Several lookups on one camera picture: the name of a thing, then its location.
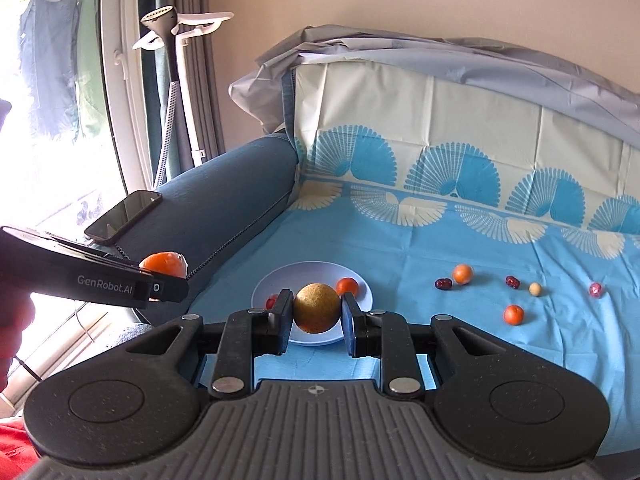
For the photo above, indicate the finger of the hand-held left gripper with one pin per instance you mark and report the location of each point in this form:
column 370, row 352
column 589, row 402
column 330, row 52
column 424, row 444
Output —
column 172, row 290

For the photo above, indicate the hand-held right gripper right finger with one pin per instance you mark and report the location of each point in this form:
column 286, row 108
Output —
column 348, row 327

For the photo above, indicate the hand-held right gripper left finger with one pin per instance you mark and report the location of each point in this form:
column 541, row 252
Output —
column 283, row 322

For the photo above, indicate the large orange tangerine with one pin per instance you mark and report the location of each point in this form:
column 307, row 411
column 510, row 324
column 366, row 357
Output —
column 162, row 262

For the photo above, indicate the brown round pear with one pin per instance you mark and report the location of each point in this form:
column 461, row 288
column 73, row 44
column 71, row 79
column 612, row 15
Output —
column 316, row 307

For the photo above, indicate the pale blue round plate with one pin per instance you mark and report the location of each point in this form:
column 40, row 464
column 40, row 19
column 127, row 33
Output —
column 312, row 274

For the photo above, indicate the red dried date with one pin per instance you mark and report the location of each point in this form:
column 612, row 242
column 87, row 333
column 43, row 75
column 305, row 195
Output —
column 512, row 281
column 443, row 284

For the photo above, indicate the small orange kumquat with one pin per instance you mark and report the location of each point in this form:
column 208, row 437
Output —
column 513, row 314
column 347, row 286
column 463, row 274

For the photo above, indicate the small beige longan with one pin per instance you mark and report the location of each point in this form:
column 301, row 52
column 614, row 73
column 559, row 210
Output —
column 535, row 288

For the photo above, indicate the pink red ball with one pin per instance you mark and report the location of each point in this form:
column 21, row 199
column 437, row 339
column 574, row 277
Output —
column 596, row 289

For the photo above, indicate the person's left hand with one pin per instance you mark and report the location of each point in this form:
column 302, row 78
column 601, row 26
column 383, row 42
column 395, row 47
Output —
column 12, row 340

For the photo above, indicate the small red fruit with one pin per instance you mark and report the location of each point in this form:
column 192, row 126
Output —
column 271, row 302

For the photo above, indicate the black smartphone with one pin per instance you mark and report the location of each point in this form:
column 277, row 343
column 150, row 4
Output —
column 122, row 216

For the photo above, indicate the blue fabric sofa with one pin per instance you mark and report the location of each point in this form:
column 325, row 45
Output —
column 220, row 185

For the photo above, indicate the blue fan-print cloth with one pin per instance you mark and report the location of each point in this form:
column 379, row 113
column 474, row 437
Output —
column 450, row 230

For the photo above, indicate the person's red clothing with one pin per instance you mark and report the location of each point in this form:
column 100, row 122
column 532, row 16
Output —
column 15, row 452

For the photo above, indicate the hanging green garment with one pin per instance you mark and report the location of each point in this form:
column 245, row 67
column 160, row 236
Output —
column 92, row 70

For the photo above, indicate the grey curtain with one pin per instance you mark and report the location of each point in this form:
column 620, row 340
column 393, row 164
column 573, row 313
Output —
column 207, row 85

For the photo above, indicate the hanging blue-grey garment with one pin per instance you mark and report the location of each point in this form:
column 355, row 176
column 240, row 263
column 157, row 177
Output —
column 47, row 60

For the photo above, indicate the white garment steamer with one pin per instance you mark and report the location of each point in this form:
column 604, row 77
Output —
column 160, row 21

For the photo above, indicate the grey cover sheet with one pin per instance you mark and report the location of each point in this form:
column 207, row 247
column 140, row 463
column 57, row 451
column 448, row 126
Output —
column 400, row 45

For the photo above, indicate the white window frame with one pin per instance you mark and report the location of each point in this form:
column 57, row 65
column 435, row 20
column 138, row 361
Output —
column 122, row 110

